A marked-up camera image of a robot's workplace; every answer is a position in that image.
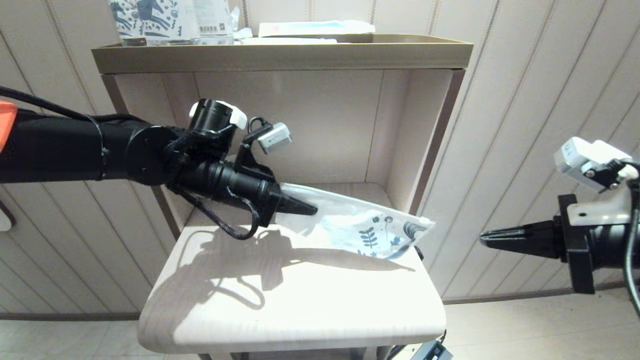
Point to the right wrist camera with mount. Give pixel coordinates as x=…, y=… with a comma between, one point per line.
x=595, y=170

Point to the crumpled clear plastic wrapper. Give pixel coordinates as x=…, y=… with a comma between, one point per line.
x=242, y=31

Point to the blue patterned package on top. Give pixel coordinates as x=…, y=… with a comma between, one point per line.
x=170, y=20

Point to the white wall fixture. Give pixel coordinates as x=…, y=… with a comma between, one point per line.
x=4, y=220

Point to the clear bottle with barcode label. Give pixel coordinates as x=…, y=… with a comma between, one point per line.
x=215, y=17

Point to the beige wooden shelf cabinet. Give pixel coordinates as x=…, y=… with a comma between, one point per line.
x=300, y=125

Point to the white floral pouch bag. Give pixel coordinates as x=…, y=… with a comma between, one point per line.
x=350, y=220

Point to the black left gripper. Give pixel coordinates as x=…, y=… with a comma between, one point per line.
x=245, y=185

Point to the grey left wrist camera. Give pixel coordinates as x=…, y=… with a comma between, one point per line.
x=274, y=137

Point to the white blue toothbrush packet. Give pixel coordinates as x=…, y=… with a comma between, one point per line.
x=315, y=28

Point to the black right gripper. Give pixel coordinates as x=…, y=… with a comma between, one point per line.
x=595, y=245

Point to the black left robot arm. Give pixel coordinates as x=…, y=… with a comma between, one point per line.
x=60, y=150

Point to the grey power inverter box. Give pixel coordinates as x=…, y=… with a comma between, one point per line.
x=432, y=352

